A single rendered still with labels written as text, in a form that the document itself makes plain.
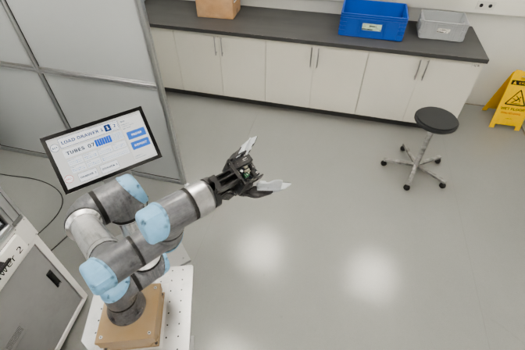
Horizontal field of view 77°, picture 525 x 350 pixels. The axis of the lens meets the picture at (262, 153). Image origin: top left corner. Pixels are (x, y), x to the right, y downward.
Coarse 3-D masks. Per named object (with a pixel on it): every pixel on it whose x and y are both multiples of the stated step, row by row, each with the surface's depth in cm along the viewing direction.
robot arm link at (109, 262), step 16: (80, 208) 94; (96, 208) 98; (64, 224) 92; (80, 224) 86; (96, 224) 84; (80, 240) 79; (96, 240) 74; (112, 240) 74; (128, 240) 70; (96, 256) 68; (112, 256) 67; (128, 256) 68; (80, 272) 65; (96, 272) 65; (112, 272) 66; (128, 272) 68; (96, 288) 65
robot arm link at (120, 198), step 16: (128, 176) 106; (96, 192) 101; (112, 192) 101; (128, 192) 103; (144, 192) 107; (112, 208) 101; (128, 208) 104; (128, 224) 110; (160, 256) 130; (144, 272) 126; (160, 272) 132; (144, 288) 131
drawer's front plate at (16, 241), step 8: (16, 240) 157; (8, 248) 152; (16, 248) 157; (24, 248) 162; (0, 256) 149; (8, 256) 153; (16, 256) 158; (8, 264) 153; (8, 272) 154; (0, 280) 150
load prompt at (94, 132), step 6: (114, 120) 180; (102, 126) 178; (108, 126) 179; (114, 126) 180; (78, 132) 173; (84, 132) 174; (90, 132) 175; (96, 132) 176; (102, 132) 178; (108, 132) 179; (60, 138) 170; (66, 138) 171; (72, 138) 172; (78, 138) 173; (84, 138) 174; (90, 138) 175; (60, 144) 169; (66, 144) 171; (72, 144) 172
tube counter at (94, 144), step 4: (116, 132) 181; (120, 132) 181; (104, 136) 178; (108, 136) 179; (112, 136) 180; (116, 136) 180; (120, 136) 181; (92, 140) 176; (96, 140) 176; (100, 140) 177; (104, 140) 178; (108, 140) 179; (112, 140) 180; (116, 140) 180; (88, 144) 175; (92, 144) 176; (96, 144) 176; (100, 144) 177; (104, 144) 178; (88, 148) 175; (92, 148) 175
